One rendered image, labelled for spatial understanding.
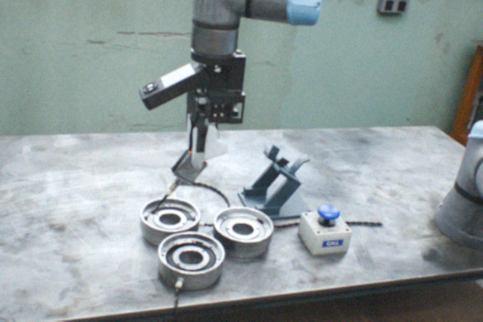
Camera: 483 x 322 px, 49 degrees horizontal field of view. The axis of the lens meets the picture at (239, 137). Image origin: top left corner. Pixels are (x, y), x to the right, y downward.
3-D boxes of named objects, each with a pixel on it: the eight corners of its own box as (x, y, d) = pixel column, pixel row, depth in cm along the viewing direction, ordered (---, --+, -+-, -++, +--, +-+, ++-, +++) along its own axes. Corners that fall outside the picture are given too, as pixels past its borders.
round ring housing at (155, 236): (138, 250, 90) (139, 230, 88) (140, 215, 99) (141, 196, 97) (200, 250, 92) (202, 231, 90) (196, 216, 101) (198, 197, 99)
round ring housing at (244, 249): (236, 268, 88) (239, 249, 87) (200, 236, 95) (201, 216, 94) (282, 248, 95) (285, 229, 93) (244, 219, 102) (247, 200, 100)
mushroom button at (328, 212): (318, 238, 94) (324, 215, 92) (309, 225, 98) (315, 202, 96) (339, 237, 96) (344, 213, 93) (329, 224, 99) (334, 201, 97)
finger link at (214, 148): (228, 177, 91) (232, 126, 88) (194, 179, 90) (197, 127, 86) (223, 170, 94) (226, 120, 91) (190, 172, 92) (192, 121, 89)
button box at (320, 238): (312, 256, 94) (317, 233, 92) (297, 232, 100) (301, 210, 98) (353, 252, 96) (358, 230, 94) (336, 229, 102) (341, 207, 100)
